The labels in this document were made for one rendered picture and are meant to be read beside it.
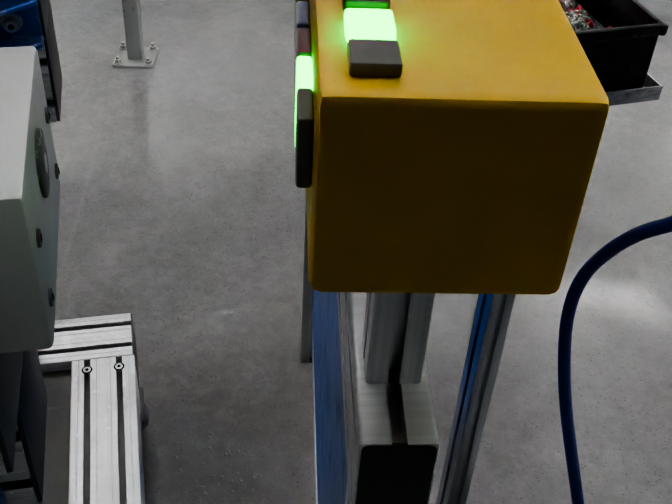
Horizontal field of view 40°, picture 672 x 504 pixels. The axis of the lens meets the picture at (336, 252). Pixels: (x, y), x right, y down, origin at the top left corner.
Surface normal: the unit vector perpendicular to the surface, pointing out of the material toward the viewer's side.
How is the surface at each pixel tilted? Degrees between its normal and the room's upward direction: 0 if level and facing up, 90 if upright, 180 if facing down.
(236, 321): 0
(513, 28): 0
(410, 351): 90
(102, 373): 0
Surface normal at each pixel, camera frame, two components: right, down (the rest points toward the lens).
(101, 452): 0.05, -0.77
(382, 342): 0.04, 0.65
